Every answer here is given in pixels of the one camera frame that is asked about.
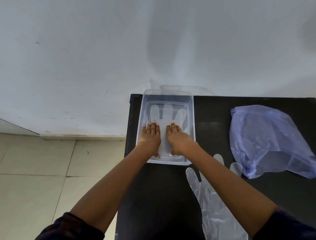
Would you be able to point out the person's left hand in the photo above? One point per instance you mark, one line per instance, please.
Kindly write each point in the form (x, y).
(149, 139)

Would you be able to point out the person's right hand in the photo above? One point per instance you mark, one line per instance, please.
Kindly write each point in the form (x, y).
(178, 141)

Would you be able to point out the person's left little finger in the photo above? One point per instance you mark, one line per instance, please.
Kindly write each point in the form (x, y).
(144, 130)

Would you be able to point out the person's right thumb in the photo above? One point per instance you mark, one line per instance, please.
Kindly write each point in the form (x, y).
(171, 154)

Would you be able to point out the person's left middle finger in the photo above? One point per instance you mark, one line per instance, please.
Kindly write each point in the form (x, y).
(153, 127)

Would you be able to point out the person's left thumb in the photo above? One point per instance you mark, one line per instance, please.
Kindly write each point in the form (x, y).
(157, 155)

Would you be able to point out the person's right middle finger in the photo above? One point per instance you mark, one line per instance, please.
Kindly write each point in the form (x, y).
(173, 128)

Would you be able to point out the clear plastic glove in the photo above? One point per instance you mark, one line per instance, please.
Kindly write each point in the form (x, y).
(214, 212)
(165, 116)

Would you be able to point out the person's left forearm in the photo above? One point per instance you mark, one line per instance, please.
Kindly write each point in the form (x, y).
(116, 184)

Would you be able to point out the person's right forearm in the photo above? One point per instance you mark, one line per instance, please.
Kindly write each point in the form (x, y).
(229, 188)

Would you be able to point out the clear plastic container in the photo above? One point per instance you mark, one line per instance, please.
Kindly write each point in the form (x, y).
(140, 148)

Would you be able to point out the clear plastic lid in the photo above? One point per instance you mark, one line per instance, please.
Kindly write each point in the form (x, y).
(187, 89)

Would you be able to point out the purple plastic bag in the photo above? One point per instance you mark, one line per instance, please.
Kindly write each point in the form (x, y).
(266, 141)

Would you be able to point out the dark left sleeve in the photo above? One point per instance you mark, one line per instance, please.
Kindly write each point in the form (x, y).
(70, 228)

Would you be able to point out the dark sleeve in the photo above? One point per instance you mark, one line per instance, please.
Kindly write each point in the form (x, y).
(286, 227)
(70, 228)

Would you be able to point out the dark right sleeve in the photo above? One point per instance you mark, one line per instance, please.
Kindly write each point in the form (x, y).
(286, 227)

